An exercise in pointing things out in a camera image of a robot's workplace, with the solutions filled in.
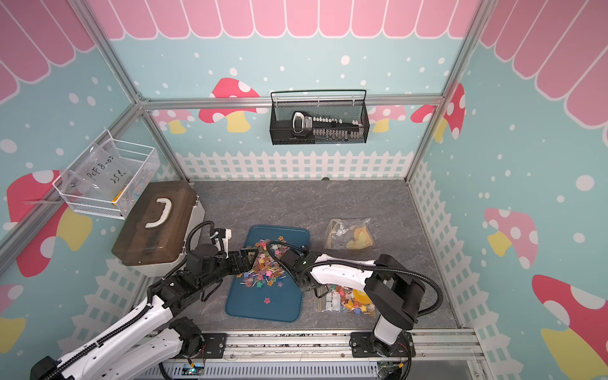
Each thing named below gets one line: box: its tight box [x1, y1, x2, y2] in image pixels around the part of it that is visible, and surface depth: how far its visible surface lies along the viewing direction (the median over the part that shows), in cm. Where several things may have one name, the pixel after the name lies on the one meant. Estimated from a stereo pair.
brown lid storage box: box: [111, 180, 206, 278], surface depth 86 cm
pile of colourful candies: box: [236, 235, 289, 289], surface depth 89 cm
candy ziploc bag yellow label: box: [324, 284, 377, 317], surface depth 83 cm
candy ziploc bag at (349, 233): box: [324, 217, 374, 250], surface depth 101 cm
